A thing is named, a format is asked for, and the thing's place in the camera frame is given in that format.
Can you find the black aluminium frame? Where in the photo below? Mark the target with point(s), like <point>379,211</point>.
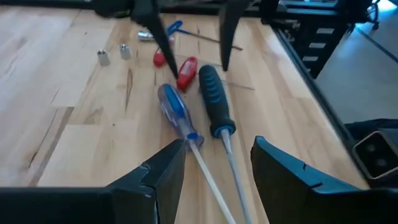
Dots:
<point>295,40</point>

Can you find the red stubby screwdriver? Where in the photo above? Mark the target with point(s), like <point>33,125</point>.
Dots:
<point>159,59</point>
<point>187,74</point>

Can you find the small silver socket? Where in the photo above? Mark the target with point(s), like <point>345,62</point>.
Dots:
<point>103,58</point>
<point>125,52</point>

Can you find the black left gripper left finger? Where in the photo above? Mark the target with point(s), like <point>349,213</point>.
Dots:
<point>77,207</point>

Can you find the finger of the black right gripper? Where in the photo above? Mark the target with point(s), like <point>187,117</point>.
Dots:
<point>149,15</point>
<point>231,15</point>

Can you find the silver deep socket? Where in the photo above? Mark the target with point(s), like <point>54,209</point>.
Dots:
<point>144,35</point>

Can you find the black and blue large screwdriver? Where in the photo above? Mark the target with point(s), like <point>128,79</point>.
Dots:
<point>216,99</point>

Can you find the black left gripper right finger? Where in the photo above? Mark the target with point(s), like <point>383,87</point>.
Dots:
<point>326,208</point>

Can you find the black camera box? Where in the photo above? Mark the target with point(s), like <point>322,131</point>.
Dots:
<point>376,155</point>

